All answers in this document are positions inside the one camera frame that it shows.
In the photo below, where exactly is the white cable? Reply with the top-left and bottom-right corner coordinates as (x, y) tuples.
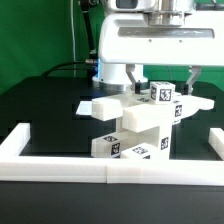
(69, 0), (78, 78)

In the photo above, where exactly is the white chair back part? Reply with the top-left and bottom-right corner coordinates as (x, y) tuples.
(92, 90), (214, 133)

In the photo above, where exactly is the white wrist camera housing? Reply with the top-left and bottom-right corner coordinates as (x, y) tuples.
(105, 0), (156, 12)

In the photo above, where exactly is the white tagged cube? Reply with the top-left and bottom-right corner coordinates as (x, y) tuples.
(150, 81), (175, 104)
(172, 119), (181, 125)

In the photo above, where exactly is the white chair seat part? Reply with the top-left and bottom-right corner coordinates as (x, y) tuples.
(116, 118), (172, 160)

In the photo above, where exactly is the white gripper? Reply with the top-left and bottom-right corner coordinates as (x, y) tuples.
(99, 11), (224, 94)

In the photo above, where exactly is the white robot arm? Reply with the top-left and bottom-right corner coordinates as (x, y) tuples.
(79, 0), (224, 94)

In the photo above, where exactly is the white sheet with tags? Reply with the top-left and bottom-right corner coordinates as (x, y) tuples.
(76, 101), (92, 116)

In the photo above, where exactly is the black cable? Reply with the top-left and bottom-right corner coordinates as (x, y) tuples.
(40, 0), (101, 78)

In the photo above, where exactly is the white U-shaped obstacle frame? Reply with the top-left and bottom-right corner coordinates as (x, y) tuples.
(0, 123), (224, 186)

